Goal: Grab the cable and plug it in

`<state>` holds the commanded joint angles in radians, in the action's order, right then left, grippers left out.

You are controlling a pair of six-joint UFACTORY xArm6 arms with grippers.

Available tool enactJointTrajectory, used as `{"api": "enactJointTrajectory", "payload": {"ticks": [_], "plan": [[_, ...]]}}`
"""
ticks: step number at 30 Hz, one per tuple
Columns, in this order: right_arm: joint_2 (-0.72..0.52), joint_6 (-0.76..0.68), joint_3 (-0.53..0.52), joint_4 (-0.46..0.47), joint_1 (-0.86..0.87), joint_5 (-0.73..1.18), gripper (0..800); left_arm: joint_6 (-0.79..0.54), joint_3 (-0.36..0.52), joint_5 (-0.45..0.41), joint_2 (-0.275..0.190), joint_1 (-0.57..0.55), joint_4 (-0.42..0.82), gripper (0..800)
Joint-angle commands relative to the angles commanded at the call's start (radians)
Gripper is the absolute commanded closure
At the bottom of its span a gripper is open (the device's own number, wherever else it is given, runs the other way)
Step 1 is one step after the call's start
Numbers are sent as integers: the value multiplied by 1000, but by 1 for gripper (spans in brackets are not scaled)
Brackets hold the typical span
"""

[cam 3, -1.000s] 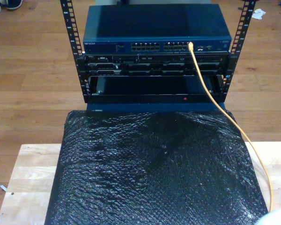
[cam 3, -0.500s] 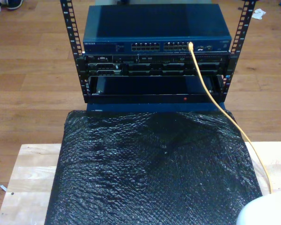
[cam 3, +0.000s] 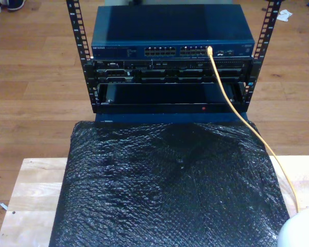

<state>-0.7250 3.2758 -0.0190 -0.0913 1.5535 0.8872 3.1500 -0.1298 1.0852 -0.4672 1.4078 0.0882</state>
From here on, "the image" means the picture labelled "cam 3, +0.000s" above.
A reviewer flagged black bubble mat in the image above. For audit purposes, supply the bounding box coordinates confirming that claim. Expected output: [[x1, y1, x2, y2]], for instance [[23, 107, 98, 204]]
[[48, 120, 300, 247]]

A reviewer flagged black shoe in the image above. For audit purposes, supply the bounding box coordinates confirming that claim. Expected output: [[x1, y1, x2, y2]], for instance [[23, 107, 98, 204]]
[[7, 0, 26, 11]]

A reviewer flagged yellow network cable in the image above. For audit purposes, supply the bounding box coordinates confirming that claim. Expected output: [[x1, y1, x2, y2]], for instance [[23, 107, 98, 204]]
[[207, 45, 300, 214]]

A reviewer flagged black rack server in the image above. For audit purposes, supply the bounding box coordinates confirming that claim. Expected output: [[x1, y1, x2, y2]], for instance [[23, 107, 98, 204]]
[[82, 57, 259, 85]]

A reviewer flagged blue rack base unit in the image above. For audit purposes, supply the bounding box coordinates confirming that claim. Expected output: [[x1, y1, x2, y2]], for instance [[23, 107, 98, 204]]
[[94, 112, 249, 125]]

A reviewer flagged blue network switch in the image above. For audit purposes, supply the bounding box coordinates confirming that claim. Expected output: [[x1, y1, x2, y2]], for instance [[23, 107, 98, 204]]
[[91, 4, 255, 58]]

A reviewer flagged black perforated rack post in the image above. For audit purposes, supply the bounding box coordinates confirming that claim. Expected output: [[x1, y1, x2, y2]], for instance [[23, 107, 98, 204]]
[[243, 0, 283, 114], [65, 0, 100, 114]]

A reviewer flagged crumpled white paper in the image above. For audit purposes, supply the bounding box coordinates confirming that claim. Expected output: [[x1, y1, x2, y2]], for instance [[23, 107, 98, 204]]
[[276, 9, 294, 23]]

